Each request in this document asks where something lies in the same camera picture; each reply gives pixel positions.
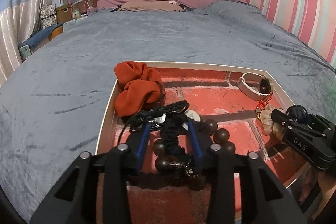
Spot brown storage box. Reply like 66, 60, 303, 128
56, 5, 72, 24

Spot black cord red bead bracelets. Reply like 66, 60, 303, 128
116, 99, 191, 146

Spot black scrunchie with bell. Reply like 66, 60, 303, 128
160, 114, 198, 178

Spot brown wooden bead bracelet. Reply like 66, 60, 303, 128
152, 118, 236, 192

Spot red string gold charm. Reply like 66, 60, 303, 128
255, 93, 273, 120

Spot white strap wristwatch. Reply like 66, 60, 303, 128
238, 72, 273, 101

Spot beige red jewelry tray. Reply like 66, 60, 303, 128
96, 61, 307, 223

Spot tan pillow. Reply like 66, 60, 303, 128
118, 1, 183, 12

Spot grey velvet bed blanket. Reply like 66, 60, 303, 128
1, 1, 335, 221

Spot person right hand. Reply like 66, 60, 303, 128
299, 167, 336, 219

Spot orange fabric scrunchie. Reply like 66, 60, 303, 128
114, 61, 165, 117

